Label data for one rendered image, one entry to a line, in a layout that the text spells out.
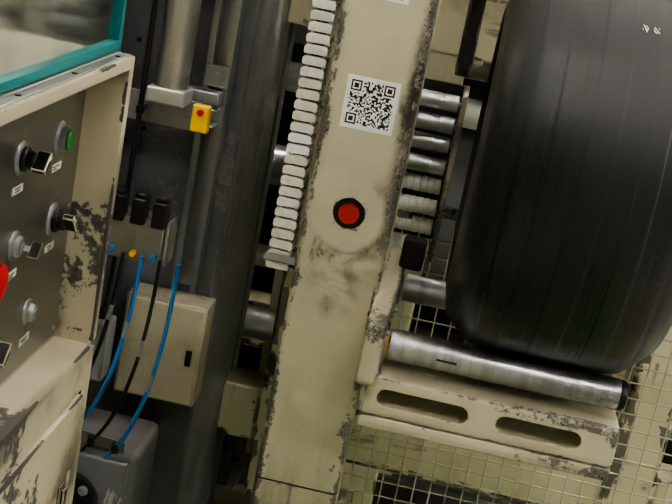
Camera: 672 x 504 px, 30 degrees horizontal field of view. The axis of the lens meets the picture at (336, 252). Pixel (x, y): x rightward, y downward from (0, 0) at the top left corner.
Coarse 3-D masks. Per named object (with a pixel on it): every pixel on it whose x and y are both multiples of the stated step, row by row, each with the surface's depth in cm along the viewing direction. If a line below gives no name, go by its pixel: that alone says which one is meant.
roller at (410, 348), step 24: (408, 336) 177; (408, 360) 177; (432, 360) 176; (456, 360) 175; (480, 360) 175; (504, 360) 175; (528, 360) 176; (504, 384) 176; (528, 384) 175; (552, 384) 174; (576, 384) 174; (600, 384) 174; (624, 384) 175
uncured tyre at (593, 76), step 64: (512, 0) 171; (576, 0) 160; (640, 0) 162; (512, 64) 159; (576, 64) 155; (640, 64) 155; (512, 128) 156; (576, 128) 154; (640, 128) 153; (512, 192) 156; (576, 192) 154; (640, 192) 153; (512, 256) 158; (576, 256) 157; (640, 256) 156; (512, 320) 166; (576, 320) 163; (640, 320) 161
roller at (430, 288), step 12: (408, 276) 204; (420, 276) 204; (408, 288) 203; (420, 288) 203; (432, 288) 203; (444, 288) 203; (408, 300) 204; (420, 300) 203; (432, 300) 203; (444, 300) 203
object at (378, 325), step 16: (400, 272) 196; (384, 288) 186; (400, 288) 202; (384, 304) 179; (368, 320) 172; (384, 320) 173; (368, 336) 172; (384, 336) 172; (368, 352) 173; (384, 352) 176; (368, 368) 173; (368, 384) 174
